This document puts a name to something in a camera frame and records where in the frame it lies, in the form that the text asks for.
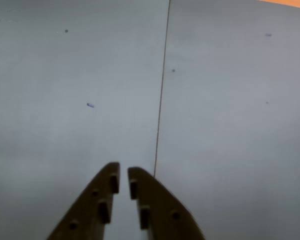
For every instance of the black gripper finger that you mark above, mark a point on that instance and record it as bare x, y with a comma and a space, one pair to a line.
165, 215
90, 212

